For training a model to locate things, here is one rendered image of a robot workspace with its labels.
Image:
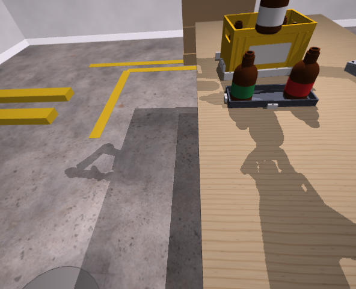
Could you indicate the brown bottle with white label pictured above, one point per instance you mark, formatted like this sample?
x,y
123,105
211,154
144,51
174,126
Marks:
x,y
271,16

